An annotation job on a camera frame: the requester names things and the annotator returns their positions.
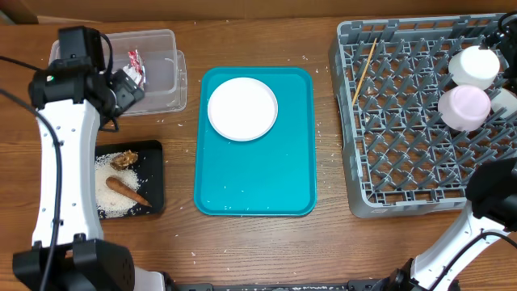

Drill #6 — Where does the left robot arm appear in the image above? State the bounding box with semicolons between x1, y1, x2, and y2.
12;26;174;290

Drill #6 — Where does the red snack wrapper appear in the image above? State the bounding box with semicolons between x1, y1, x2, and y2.
128;49;146;88

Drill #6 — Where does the black plastic tray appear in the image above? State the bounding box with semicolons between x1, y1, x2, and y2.
95;140;165;217

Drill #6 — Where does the white cup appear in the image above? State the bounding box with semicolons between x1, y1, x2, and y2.
491;89;517;119

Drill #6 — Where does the grey dishwasher rack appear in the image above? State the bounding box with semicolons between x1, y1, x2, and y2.
329;14;516;218

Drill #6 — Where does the pink white bowl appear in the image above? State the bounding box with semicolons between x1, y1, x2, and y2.
438;85;491;132

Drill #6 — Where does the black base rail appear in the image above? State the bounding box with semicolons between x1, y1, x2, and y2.
167;278;389;291

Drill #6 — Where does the white tissue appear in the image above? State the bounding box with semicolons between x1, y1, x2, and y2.
123;65;143;86

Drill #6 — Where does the teal serving tray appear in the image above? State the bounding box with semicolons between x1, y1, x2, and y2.
194;66;317;217

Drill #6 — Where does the brown food scrap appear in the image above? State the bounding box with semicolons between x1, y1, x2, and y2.
110;150;138;171

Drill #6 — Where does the wooden chopstick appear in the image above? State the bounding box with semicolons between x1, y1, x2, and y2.
352;38;377;107

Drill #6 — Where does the large white plate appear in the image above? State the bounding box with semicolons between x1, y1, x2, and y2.
208;77;279;141

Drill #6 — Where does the carrot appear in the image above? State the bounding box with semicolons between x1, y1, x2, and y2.
106;176;152;207

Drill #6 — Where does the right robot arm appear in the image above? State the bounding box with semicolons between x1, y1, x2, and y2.
369;11;516;290

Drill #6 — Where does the pile of white rice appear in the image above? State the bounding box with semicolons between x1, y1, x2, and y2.
95;152;141;218

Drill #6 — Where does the clear plastic bin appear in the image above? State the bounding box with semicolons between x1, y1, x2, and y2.
48;28;179;114

